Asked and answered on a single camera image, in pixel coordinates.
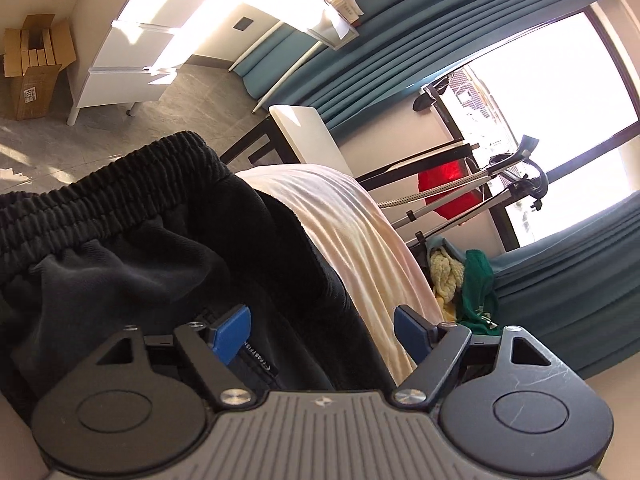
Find black chair frame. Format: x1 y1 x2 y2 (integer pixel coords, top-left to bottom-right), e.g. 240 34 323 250
220 114 288 167

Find white side table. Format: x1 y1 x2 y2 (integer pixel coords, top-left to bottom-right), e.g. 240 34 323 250
229 0 362 113

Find white drawer cabinet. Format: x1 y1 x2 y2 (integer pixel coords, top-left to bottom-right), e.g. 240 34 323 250
66 0 212 127

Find yellow cloth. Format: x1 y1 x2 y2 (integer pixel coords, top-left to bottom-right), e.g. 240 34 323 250
429 247 468 322

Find red cloth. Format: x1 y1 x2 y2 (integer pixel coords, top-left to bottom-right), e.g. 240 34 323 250
417 160 483 221

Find teal curtain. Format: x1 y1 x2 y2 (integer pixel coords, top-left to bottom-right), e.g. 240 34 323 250
492 195 640 381
260 0 621 137

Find black pants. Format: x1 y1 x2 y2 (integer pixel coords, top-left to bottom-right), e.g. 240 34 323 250
0 130 401 441

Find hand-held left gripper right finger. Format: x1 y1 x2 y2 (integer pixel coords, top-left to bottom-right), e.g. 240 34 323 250
392 304 553 407

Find garment steamer stand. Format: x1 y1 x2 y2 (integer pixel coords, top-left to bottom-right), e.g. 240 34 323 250
377 135 551 247

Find blue bench cushion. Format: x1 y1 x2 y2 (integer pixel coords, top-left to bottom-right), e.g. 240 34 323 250
235 27 322 101

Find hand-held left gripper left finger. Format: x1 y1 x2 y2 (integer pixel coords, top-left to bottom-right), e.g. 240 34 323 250
92 304 253 408

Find window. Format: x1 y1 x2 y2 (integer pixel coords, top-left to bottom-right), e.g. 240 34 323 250
420 7 640 250

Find black metal rack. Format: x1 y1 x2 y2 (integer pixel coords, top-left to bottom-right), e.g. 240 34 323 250
356 142 481 196

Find cardboard box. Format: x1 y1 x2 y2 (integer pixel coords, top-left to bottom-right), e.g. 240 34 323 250
4 14 77 121

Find green garment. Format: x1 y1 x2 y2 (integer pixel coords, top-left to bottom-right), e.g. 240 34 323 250
457 250 504 336

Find cream white sheet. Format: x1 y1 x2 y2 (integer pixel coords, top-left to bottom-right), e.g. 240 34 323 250
235 164 447 386

